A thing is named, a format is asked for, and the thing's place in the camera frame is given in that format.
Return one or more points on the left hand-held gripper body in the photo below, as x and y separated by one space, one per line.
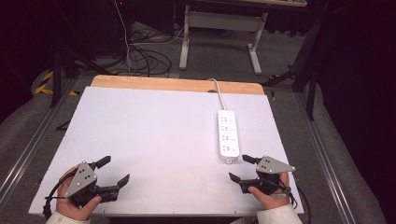
81 179

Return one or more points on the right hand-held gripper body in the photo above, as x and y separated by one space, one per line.
272 166

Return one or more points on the person's left hand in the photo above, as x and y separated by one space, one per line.
73 210

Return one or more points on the person's right hand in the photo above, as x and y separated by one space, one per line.
275 200

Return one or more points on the white power strip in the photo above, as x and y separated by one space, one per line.
228 137

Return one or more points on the white table cover board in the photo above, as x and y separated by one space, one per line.
149 140

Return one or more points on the black metal stand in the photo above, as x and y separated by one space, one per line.
311 93

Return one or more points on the black tripod stand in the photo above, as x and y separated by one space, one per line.
56 81

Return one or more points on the yellow black floor tape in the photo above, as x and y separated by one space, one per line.
42 90

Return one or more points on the aluminium floor rail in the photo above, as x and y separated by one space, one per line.
31 146
323 161

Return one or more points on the white metal desk frame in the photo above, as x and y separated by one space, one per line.
218 20

